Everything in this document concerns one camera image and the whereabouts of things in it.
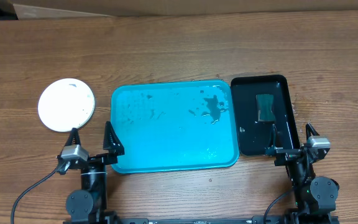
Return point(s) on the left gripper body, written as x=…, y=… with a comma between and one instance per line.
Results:
x=102, y=159

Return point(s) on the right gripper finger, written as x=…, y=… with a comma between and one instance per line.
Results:
x=310, y=130
x=273, y=137

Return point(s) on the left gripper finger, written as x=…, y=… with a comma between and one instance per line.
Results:
x=73, y=138
x=111, y=142

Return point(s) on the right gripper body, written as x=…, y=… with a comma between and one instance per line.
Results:
x=287, y=155

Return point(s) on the white plate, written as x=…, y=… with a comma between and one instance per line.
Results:
x=65, y=104

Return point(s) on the dark green sponge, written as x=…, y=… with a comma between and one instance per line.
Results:
x=265, y=108

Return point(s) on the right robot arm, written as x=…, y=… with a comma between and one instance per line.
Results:
x=315, y=197

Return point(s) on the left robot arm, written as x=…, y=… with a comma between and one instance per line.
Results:
x=89, y=204

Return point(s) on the black plastic tray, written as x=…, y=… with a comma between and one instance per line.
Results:
x=253, y=136

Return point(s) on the teal plastic tray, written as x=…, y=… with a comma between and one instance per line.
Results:
x=174, y=126

